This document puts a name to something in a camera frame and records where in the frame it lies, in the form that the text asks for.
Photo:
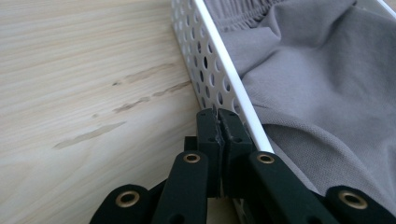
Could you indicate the white perforated plastic basket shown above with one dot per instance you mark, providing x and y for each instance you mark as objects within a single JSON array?
[{"x": 236, "y": 77}]

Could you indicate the grey pants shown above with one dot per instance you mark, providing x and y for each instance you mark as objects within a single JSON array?
[{"x": 311, "y": 77}]

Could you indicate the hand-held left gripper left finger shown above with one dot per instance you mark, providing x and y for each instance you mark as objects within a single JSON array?
[{"x": 210, "y": 133}]

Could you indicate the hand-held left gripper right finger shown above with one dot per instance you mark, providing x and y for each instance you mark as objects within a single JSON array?
[{"x": 236, "y": 137}]

